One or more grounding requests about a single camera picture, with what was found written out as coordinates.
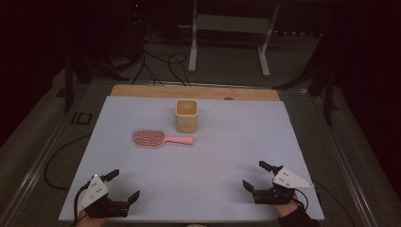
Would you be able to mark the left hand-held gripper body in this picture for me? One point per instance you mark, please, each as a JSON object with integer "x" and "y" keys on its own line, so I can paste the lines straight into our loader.
{"x": 94, "y": 192}

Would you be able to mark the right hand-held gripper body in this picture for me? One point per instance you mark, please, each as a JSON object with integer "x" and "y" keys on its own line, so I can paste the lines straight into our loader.
{"x": 283, "y": 181}

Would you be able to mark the pink hairbrush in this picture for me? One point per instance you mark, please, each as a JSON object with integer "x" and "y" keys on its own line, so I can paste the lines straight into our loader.
{"x": 148, "y": 138}

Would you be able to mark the person's right hand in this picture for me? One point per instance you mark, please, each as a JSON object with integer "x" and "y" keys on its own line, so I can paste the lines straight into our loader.
{"x": 287, "y": 208}

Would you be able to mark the person's left hand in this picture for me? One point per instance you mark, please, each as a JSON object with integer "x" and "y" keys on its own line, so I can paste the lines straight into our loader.
{"x": 90, "y": 222}

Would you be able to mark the pale blue table mat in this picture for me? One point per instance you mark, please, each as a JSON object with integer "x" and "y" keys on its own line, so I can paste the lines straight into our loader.
{"x": 205, "y": 176}

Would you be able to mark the square bamboo cup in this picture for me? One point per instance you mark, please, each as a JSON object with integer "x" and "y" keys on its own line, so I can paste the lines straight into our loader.
{"x": 186, "y": 121}

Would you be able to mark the dark metal stand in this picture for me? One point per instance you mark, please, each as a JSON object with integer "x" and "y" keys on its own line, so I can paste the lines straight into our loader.
{"x": 68, "y": 85}
{"x": 328, "y": 94}

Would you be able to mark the white metal stand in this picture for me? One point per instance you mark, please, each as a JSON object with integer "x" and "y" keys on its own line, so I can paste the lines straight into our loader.
{"x": 233, "y": 23}

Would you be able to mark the black rectangular bracket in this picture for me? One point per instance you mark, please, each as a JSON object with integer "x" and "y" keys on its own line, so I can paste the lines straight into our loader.
{"x": 81, "y": 118}

